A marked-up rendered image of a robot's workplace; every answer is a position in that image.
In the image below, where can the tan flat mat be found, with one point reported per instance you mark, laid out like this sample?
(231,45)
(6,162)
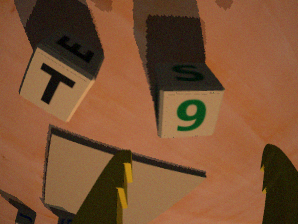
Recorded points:
(75,165)

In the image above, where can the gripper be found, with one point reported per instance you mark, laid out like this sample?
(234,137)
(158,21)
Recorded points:
(105,202)

